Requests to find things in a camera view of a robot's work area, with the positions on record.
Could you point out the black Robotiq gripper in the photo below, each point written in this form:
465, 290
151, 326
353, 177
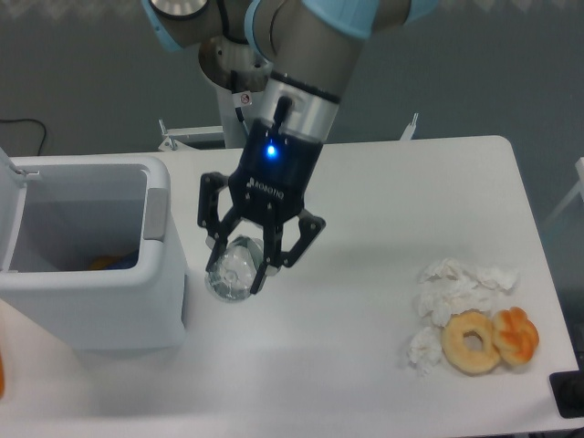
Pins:
267, 189

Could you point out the clear plastic bottle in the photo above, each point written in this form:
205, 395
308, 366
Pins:
233, 274

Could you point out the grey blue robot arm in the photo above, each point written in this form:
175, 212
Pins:
301, 55

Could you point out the yellow blue trash in can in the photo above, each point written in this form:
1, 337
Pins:
114, 262

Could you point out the white trash can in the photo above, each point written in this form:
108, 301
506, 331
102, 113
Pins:
60, 213

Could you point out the crumpled white tissue middle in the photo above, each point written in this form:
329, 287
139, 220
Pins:
441, 300

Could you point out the crumpled white tissue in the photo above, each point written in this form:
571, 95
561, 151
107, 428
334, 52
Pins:
425, 350
448, 267
441, 300
497, 278

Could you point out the crumpled white tissue top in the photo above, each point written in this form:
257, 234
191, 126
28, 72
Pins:
448, 267

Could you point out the crumpled white tissue bottom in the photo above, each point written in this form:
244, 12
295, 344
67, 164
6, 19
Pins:
425, 350

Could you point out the crumpled white tissue right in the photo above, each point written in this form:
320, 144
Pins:
497, 278

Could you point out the orange glazed twisted bun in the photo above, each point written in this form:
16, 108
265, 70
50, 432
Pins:
515, 336

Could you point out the orange object at edge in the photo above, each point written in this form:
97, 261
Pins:
2, 377

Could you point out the black device at edge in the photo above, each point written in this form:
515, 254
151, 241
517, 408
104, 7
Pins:
567, 387

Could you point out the plain ring donut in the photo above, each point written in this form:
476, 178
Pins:
467, 343

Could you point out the white frame at right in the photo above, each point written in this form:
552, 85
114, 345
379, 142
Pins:
567, 204

